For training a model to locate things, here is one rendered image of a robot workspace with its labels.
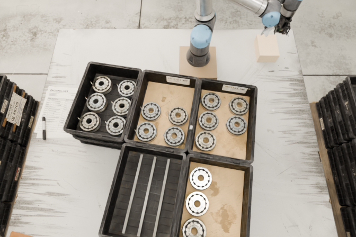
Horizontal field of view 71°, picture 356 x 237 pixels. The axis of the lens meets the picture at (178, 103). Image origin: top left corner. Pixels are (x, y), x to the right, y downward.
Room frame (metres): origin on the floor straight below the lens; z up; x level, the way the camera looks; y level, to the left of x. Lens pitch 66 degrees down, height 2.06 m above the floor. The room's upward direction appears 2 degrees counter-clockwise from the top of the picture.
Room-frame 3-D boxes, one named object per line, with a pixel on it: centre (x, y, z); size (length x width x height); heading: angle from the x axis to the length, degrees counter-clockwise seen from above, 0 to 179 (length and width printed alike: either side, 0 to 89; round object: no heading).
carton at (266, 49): (0.95, -0.57, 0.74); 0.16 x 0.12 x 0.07; 178
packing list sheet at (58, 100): (0.57, 0.70, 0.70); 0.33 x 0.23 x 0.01; 178
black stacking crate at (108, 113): (0.54, 0.37, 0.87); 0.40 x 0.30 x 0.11; 168
